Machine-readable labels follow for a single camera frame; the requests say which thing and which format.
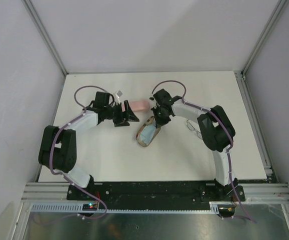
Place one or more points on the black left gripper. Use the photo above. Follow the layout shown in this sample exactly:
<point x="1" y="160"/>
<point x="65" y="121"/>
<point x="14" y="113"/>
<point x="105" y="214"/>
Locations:
<point x="120" y="121"/>

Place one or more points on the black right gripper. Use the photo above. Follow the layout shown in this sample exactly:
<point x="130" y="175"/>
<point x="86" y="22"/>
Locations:
<point x="159" y="123"/>

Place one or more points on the pink glasses case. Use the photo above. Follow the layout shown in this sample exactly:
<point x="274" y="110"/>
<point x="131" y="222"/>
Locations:
<point x="139" y="105"/>

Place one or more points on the plaid glasses case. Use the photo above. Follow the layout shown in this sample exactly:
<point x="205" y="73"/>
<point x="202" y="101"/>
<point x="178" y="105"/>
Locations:
<point x="148" y="121"/>

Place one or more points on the thin wire frame glasses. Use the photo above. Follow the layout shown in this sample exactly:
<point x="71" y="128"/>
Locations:
<point x="193" y="129"/>

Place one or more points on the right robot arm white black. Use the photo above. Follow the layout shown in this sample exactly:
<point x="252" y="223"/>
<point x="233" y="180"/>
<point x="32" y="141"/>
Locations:
<point x="216" y="130"/>

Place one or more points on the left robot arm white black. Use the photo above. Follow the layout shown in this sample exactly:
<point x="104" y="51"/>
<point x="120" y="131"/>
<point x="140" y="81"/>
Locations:
<point x="58" y="149"/>

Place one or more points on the left controller board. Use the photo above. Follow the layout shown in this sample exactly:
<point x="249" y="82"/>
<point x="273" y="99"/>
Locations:
<point x="89" y="206"/>

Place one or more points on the controller board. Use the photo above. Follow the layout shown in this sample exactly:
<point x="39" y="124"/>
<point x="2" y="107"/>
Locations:
<point x="89" y="206"/>
<point x="226" y="211"/>

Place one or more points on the right controller board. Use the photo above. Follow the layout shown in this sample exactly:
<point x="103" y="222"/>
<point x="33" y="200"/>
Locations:
<point x="226" y="211"/>

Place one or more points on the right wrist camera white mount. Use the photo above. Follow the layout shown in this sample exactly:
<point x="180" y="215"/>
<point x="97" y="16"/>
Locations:
<point x="151" y="97"/>

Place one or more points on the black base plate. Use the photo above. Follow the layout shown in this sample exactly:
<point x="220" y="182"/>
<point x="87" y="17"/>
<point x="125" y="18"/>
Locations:
<point x="163" y="195"/>

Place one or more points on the right aluminium frame post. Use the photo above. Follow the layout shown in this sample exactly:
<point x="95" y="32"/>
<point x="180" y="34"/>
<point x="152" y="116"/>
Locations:
<point x="265" y="34"/>

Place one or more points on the aluminium frame post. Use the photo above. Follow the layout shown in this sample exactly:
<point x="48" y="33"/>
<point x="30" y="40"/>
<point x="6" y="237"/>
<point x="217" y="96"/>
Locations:
<point x="265" y="34"/>
<point x="36" y="19"/>

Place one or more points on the left aluminium frame post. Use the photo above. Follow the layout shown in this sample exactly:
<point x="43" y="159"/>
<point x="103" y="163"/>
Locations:
<point x="36" y="19"/>

